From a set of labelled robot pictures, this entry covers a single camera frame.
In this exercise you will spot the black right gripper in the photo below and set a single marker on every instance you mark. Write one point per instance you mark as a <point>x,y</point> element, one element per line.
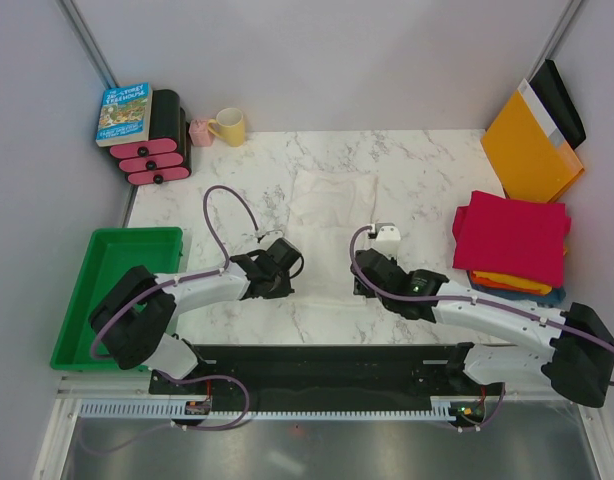
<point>359,289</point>

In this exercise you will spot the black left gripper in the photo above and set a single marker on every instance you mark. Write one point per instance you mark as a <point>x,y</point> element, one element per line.
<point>283,291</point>

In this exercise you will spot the white t shirt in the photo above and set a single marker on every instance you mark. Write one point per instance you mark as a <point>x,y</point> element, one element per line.
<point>324,212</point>

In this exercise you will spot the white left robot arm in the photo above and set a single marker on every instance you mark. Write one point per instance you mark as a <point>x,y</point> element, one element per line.
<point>133,319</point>

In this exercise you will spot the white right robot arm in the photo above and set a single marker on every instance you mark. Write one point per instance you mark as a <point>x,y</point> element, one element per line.
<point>571,351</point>

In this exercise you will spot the orange folded t shirt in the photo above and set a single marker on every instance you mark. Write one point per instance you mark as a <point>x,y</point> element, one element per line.
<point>507,282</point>

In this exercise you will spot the green plastic tray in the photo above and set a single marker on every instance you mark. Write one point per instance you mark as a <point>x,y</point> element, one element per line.
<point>110,253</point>

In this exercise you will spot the small pink container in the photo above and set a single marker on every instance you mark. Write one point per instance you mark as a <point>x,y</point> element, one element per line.
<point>199,133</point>

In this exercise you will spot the yellow mug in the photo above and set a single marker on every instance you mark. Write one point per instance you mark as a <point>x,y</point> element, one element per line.
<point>229,126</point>

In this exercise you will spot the black pink drawer organizer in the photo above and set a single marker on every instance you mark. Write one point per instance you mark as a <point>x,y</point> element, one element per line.
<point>166,155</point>

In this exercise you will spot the red folded t shirt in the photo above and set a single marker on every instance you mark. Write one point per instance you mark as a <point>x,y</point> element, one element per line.
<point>513,237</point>

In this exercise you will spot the blue folded t shirt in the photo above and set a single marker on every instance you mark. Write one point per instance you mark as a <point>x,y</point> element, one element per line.
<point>554,298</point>

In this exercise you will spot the blue treehouse book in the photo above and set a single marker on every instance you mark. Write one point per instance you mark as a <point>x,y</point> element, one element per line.
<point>124,115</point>

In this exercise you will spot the black folder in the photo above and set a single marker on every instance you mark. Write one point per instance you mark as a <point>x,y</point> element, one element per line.
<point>553,94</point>

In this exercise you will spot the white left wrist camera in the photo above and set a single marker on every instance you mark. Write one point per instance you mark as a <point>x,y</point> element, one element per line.
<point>270,234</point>

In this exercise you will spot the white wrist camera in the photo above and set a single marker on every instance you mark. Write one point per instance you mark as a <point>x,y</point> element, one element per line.
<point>385,238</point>
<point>270,234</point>

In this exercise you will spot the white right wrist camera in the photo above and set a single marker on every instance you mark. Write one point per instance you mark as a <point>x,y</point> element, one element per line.
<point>385,238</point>

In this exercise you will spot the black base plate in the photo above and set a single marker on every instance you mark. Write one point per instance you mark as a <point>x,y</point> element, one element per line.
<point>327,377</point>

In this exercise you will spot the white cable duct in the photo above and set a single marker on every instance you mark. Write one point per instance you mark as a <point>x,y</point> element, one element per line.
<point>181,409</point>

